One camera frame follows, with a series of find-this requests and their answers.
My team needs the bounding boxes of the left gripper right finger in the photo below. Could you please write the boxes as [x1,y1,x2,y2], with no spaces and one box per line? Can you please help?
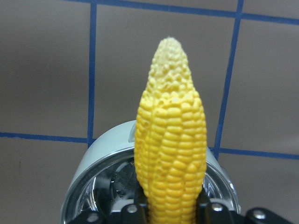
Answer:
[195,191,291,224]

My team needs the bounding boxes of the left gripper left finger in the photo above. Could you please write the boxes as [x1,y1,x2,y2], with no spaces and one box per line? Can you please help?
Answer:
[80,184,149,224]

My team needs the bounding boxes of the yellow corn cob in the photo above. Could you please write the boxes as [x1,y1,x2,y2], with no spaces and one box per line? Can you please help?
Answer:
[134,37,207,224]

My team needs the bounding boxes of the white cooking pot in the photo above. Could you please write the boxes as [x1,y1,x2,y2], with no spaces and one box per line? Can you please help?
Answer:
[59,120,242,224]

